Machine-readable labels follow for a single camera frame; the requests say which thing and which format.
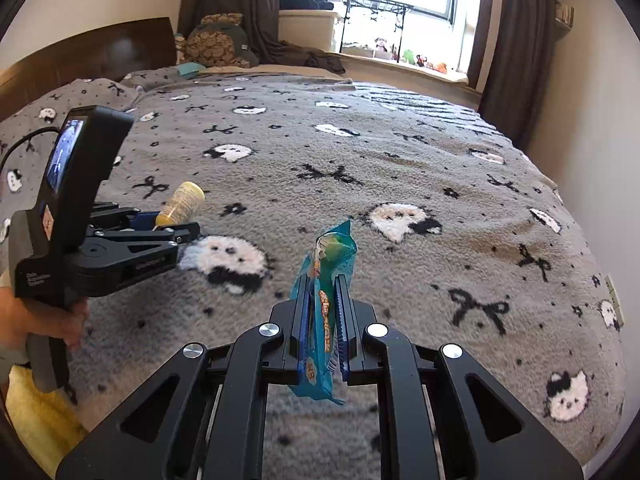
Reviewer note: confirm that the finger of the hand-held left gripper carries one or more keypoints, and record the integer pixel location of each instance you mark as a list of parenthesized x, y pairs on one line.
[(185, 232), (147, 220)]

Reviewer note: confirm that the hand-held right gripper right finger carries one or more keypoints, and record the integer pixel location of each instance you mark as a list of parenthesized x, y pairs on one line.
[(342, 325)]

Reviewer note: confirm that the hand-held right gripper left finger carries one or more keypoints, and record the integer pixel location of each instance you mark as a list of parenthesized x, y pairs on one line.
[(280, 345)]

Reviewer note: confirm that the small yellow bottle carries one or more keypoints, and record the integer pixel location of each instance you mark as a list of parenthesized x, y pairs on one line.
[(182, 202)]

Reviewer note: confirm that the teal snack packet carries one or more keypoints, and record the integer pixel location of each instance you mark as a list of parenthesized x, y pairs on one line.
[(330, 255)]

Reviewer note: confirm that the person's left hand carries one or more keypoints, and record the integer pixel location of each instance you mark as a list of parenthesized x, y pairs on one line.
[(72, 325)]

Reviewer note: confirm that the dark wooden headboard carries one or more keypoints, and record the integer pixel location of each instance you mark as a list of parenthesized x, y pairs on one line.
[(75, 55)]

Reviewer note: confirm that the grey printed blanket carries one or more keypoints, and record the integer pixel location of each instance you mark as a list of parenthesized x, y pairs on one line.
[(400, 185)]

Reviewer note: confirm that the brown patterned cushion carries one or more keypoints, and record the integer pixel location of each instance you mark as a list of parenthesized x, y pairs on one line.
[(217, 42)]

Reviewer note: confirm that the white storage box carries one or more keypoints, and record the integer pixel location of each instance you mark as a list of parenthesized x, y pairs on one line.
[(307, 30)]

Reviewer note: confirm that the small plush toy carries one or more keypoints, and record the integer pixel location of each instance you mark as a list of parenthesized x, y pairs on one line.
[(382, 45)]

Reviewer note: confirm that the orange toy figure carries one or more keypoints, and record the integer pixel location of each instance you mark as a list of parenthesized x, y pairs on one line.
[(440, 67)]

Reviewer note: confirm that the dark toy figure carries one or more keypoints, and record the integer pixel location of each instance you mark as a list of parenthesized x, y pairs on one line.
[(421, 60)]

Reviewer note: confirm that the green toy figure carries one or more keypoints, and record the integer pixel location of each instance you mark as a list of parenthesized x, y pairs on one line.
[(408, 56)]

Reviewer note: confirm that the small wall shelf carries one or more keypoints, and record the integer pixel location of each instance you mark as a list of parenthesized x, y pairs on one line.
[(564, 15)]

